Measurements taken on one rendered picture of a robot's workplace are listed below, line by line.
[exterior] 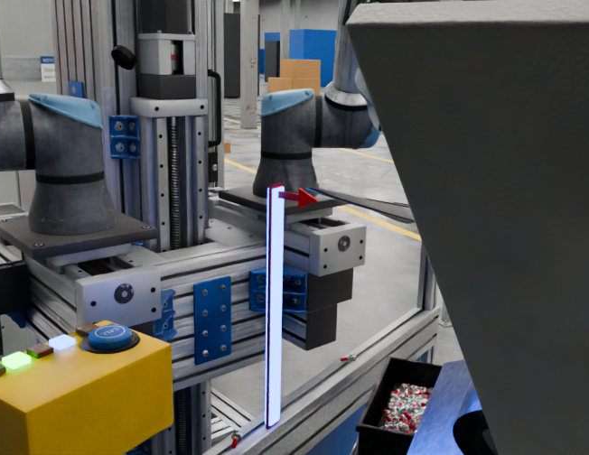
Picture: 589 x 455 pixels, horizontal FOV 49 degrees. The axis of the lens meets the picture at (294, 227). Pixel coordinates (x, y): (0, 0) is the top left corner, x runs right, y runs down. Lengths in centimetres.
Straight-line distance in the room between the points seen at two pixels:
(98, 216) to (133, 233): 7
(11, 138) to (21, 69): 114
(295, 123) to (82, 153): 47
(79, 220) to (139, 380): 57
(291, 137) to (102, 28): 44
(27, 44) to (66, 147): 115
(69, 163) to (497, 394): 90
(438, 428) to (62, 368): 38
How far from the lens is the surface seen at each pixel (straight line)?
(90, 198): 118
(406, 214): 64
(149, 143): 135
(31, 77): 229
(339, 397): 105
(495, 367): 38
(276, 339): 86
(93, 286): 107
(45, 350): 65
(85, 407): 60
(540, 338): 33
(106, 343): 65
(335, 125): 142
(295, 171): 142
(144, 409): 66
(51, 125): 116
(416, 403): 102
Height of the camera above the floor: 135
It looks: 15 degrees down
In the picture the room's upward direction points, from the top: 1 degrees clockwise
